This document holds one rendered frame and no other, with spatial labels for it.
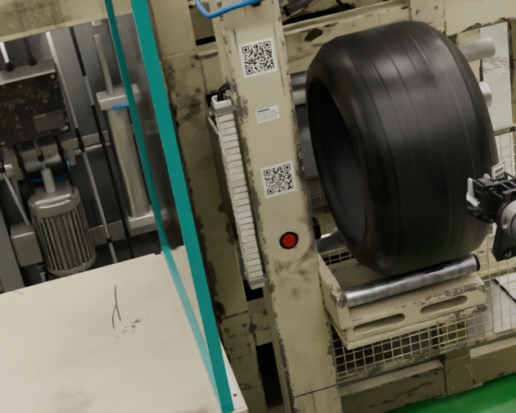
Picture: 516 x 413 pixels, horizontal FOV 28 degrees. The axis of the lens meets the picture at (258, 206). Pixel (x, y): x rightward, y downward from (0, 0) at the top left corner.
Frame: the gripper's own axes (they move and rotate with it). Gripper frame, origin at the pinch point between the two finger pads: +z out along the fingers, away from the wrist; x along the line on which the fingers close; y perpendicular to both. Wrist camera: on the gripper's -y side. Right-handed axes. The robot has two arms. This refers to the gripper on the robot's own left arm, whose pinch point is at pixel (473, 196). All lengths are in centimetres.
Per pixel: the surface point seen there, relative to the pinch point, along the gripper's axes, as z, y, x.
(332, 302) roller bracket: 24.3, -27.1, 28.1
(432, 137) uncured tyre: 10.1, 11.1, 3.5
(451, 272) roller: 24.4, -28.0, -1.8
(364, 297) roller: 24.4, -28.0, 20.1
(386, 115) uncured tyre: 13.4, 17.3, 11.8
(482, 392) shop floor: 96, -111, -32
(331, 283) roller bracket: 26.5, -23.2, 27.0
